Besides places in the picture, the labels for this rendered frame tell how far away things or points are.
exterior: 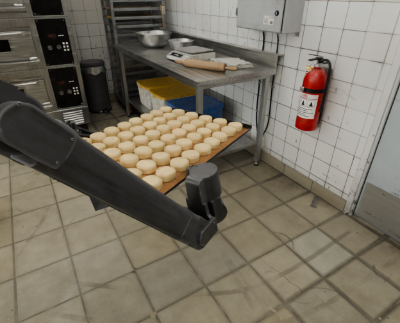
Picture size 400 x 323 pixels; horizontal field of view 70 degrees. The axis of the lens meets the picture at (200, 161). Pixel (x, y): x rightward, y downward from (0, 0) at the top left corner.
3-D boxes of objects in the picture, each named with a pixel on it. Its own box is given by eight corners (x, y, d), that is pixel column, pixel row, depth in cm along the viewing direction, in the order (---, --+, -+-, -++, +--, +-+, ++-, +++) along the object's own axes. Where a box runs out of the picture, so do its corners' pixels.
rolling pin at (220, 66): (172, 65, 232) (172, 57, 228) (177, 64, 236) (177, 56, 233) (236, 74, 207) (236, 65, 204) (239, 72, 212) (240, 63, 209)
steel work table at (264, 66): (124, 115, 375) (112, 34, 325) (173, 106, 407) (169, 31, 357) (197, 189, 235) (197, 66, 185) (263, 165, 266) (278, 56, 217)
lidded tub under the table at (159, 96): (149, 111, 324) (147, 88, 311) (185, 104, 345) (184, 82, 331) (163, 122, 295) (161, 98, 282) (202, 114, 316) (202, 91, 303)
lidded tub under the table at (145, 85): (136, 101, 354) (134, 80, 341) (171, 95, 374) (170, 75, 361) (147, 111, 325) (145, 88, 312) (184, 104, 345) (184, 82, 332)
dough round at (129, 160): (134, 169, 74) (134, 162, 73) (116, 166, 75) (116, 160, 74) (141, 160, 79) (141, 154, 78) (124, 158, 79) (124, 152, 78)
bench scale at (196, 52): (166, 59, 256) (166, 49, 251) (195, 54, 272) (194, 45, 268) (186, 65, 235) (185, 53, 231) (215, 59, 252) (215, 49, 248)
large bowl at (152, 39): (132, 45, 321) (130, 31, 314) (163, 43, 338) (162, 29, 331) (145, 50, 293) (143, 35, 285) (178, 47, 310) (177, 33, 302)
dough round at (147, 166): (159, 168, 75) (159, 161, 74) (149, 177, 71) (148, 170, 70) (144, 163, 77) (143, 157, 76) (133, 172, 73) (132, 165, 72)
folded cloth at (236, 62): (208, 61, 247) (208, 57, 245) (235, 59, 255) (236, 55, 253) (224, 70, 219) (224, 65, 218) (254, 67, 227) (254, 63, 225)
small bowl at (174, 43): (163, 50, 295) (163, 39, 290) (186, 48, 307) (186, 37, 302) (175, 54, 276) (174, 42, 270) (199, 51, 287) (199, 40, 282)
